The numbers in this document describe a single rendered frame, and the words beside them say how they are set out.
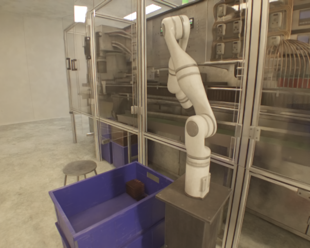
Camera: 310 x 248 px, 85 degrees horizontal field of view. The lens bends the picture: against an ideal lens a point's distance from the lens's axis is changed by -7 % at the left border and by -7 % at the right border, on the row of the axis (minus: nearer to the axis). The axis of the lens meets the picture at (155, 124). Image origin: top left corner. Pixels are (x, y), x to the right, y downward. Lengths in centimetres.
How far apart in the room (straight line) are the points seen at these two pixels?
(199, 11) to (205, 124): 137
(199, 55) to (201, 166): 125
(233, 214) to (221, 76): 100
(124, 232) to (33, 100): 503
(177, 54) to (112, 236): 84
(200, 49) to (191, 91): 110
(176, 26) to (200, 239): 83
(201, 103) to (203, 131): 12
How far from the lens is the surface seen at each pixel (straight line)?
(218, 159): 108
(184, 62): 72
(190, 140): 68
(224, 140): 111
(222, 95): 126
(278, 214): 146
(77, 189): 120
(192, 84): 70
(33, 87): 568
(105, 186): 128
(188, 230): 82
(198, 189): 76
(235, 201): 113
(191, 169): 72
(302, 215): 142
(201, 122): 65
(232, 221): 121
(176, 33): 80
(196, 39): 182
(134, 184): 131
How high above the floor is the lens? 100
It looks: 13 degrees down
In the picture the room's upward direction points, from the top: straight up
